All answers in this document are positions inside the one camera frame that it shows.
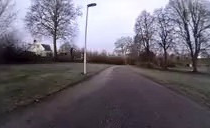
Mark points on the white house with dark roof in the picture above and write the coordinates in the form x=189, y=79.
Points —
x=38, y=49

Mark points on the small distant bare tree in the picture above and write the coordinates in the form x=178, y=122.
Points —
x=123, y=43

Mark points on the frosty grass verge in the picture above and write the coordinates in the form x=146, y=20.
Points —
x=193, y=83

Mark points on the dark grey asphalt path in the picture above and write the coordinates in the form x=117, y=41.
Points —
x=119, y=100

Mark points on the large bare tree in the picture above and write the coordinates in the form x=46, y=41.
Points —
x=55, y=36

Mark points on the frosty grass field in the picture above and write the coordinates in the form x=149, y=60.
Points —
x=26, y=80

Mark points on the brown hedge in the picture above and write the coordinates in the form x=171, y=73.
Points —
x=106, y=60

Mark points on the pale street lamp pole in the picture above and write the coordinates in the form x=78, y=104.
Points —
x=85, y=46

